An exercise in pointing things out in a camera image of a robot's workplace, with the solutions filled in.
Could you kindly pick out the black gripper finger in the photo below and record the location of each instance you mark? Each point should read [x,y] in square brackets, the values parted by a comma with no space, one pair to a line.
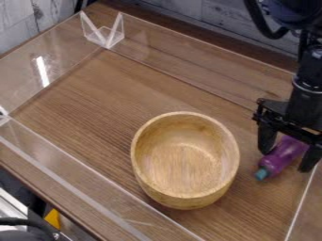
[266,137]
[310,159]

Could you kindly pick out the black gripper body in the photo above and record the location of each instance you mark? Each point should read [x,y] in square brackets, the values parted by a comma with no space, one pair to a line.
[295,117]

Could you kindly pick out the purple toy eggplant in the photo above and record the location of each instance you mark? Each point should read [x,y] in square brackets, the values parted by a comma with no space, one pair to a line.
[286,151]

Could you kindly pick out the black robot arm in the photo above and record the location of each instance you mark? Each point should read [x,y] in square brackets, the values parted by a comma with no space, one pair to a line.
[278,17]

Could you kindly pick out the brown wooden bowl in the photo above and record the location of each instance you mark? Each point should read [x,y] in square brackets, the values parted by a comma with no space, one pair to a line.
[184,157]

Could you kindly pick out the clear acrylic tray wall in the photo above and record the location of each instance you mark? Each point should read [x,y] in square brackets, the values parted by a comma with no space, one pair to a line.
[70,154]

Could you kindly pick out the clear acrylic corner bracket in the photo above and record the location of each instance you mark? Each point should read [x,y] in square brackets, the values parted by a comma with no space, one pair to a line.
[104,36]

